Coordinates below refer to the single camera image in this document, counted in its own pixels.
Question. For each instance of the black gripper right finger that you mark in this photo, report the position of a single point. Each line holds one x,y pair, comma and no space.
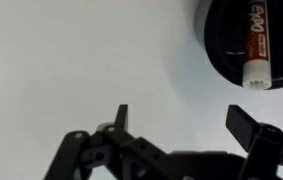
262,142

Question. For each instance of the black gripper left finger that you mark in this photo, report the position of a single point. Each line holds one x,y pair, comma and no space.
111,146

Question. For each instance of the red Expo marker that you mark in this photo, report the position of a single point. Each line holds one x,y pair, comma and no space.
256,68

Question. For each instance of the dark teal mug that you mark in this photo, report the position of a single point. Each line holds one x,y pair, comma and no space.
220,26

